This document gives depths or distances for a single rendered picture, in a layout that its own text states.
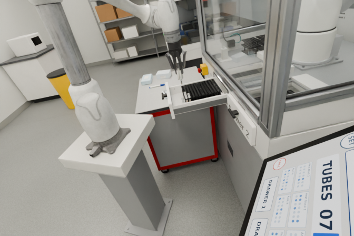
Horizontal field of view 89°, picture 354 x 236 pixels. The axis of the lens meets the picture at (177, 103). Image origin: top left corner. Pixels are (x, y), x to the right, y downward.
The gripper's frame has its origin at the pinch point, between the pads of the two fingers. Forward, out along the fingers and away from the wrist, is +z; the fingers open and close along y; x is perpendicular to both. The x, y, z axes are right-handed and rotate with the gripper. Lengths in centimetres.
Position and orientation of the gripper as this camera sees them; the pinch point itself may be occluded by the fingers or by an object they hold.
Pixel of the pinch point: (179, 74)
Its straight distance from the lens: 113.5
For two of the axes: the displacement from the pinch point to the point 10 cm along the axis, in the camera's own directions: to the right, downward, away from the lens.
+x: 2.6, -5.6, 7.9
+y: 9.5, -0.1, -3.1
